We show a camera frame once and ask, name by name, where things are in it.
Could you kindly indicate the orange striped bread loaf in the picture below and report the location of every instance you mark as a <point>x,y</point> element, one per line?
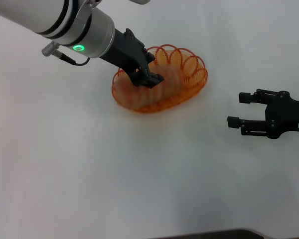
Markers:
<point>164,92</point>

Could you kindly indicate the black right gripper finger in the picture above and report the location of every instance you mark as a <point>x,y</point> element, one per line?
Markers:
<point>245,97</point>
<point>234,122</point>

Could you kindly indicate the orange woven plastic basket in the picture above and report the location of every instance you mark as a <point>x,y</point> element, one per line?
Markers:
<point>189,72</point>

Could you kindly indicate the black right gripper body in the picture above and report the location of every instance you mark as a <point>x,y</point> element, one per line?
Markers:
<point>284,114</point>

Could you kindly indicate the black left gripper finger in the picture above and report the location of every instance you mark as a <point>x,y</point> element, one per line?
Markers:
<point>155,79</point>
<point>139,79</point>

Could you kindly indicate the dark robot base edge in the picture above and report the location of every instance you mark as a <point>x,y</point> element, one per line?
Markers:
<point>214,236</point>

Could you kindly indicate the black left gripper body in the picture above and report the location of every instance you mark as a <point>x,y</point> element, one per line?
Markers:
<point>127,52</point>

